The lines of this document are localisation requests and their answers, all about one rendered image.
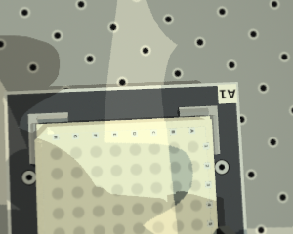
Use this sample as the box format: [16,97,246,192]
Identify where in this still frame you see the grey flat base plate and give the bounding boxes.
[0,0,293,234]

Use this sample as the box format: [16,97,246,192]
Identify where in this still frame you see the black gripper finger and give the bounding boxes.
[216,226,236,234]

